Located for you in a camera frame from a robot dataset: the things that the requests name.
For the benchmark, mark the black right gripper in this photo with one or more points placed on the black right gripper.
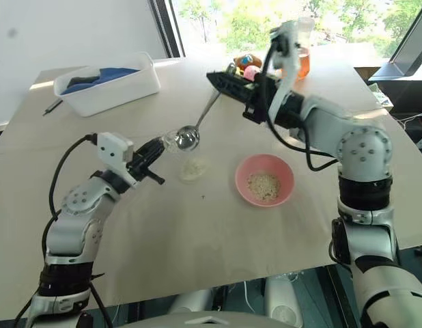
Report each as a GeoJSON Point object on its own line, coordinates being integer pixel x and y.
{"type": "Point", "coordinates": [257, 102]}

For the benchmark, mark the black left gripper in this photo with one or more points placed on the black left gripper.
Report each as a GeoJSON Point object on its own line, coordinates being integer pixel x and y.
{"type": "Point", "coordinates": [141, 166]}

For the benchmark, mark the silver metal spoon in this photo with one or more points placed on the silver metal spoon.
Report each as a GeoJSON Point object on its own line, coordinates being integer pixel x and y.
{"type": "Point", "coordinates": [188, 138]}

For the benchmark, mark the clear glass mug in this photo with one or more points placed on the clear glass mug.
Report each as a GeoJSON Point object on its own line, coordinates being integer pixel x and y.
{"type": "Point", "coordinates": [203, 160]}

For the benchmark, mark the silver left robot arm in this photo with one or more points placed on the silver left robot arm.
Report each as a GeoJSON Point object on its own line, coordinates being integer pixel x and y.
{"type": "Point", "coordinates": [78, 212]}

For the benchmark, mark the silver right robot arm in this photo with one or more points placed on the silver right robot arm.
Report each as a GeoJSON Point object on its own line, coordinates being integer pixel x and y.
{"type": "Point", "coordinates": [364, 147]}

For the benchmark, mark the oatmeal flakes portion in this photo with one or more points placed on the oatmeal flakes portion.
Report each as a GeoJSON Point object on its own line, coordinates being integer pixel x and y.
{"type": "Point", "coordinates": [194, 169]}
{"type": "Point", "coordinates": [264, 186]}

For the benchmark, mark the pink bowl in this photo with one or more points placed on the pink bowl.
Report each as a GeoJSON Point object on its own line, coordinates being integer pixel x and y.
{"type": "Point", "coordinates": [248, 171]}

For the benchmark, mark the pink ball toy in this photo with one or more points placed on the pink ball toy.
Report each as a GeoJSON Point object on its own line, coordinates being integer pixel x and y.
{"type": "Point", "coordinates": [252, 72]}

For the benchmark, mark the white plastic bin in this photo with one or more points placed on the white plastic bin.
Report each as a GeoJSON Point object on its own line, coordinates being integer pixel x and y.
{"type": "Point", "coordinates": [108, 97]}

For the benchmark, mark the glass cup with orange liquid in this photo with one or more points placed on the glass cup with orange liquid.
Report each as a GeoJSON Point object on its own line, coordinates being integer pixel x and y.
{"type": "Point", "coordinates": [305, 61]}

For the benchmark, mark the blue cloth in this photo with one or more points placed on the blue cloth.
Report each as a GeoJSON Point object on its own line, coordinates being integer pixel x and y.
{"type": "Point", "coordinates": [119, 72]}

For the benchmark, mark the dark grey pen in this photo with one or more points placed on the dark grey pen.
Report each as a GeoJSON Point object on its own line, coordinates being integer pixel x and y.
{"type": "Point", "coordinates": [52, 107]}

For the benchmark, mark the white rounded robot leg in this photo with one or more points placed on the white rounded robot leg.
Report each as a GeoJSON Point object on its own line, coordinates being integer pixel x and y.
{"type": "Point", "coordinates": [192, 300]}
{"type": "Point", "coordinates": [282, 300]}

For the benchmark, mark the grey robot torso top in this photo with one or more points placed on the grey robot torso top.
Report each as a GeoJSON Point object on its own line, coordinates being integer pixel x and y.
{"type": "Point", "coordinates": [211, 320]}

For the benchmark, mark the dark grey monitor with stand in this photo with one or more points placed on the dark grey monitor with stand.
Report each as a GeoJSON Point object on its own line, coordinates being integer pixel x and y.
{"type": "Point", "coordinates": [412, 41]}

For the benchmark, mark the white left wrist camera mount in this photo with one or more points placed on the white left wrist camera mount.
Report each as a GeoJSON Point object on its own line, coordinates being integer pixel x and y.
{"type": "Point", "coordinates": [112, 147]}

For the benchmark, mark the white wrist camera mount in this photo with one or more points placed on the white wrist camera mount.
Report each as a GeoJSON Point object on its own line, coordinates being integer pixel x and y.
{"type": "Point", "coordinates": [290, 61]}
{"type": "Point", "coordinates": [112, 147]}

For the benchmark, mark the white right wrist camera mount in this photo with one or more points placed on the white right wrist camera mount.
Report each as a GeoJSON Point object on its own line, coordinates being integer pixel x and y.
{"type": "Point", "coordinates": [290, 61]}

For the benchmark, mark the black window frame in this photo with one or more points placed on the black window frame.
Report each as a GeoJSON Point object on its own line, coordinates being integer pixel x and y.
{"type": "Point", "coordinates": [168, 27]}

